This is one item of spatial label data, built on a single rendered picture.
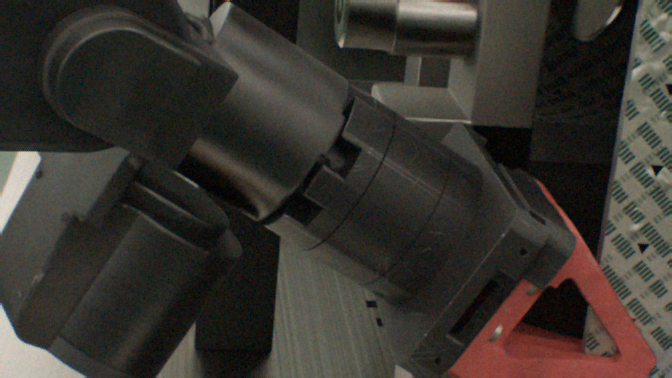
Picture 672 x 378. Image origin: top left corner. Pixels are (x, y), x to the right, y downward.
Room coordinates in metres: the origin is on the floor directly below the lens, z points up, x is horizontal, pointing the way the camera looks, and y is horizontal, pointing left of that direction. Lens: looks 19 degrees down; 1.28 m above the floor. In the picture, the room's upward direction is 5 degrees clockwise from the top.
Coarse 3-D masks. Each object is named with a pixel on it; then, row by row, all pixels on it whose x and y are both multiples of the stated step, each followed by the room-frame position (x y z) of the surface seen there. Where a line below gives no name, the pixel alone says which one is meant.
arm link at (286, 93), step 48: (240, 48) 0.40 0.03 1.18; (288, 48) 0.42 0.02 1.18; (240, 96) 0.39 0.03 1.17; (288, 96) 0.40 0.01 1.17; (336, 96) 0.41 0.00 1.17; (240, 144) 0.39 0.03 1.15; (288, 144) 0.39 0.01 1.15; (144, 192) 0.40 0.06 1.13; (192, 192) 0.42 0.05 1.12; (240, 192) 0.40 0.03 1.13; (288, 192) 0.39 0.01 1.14
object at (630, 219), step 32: (640, 32) 0.43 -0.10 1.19; (640, 64) 0.43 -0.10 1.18; (640, 96) 0.43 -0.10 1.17; (640, 128) 0.43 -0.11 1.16; (640, 160) 0.43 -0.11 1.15; (608, 192) 0.44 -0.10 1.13; (640, 192) 0.44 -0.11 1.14; (608, 224) 0.43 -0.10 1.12; (640, 224) 0.44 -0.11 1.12; (608, 256) 0.43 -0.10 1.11; (640, 256) 0.44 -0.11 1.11; (640, 288) 0.44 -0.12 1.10; (640, 320) 0.44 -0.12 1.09; (608, 352) 0.44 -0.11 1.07
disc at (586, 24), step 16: (560, 0) 0.51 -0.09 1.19; (576, 0) 0.49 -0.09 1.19; (592, 0) 0.47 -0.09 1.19; (608, 0) 0.45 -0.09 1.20; (624, 0) 0.44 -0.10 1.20; (560, 16) 0.51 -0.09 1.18; (576, 16) 0.49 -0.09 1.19; (592, 16) 0.47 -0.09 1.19; (608, 16) 0.45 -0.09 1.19; (576, 32) 0.48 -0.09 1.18; (592, 32) 0.47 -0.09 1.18; (608, 32) 0.46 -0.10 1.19
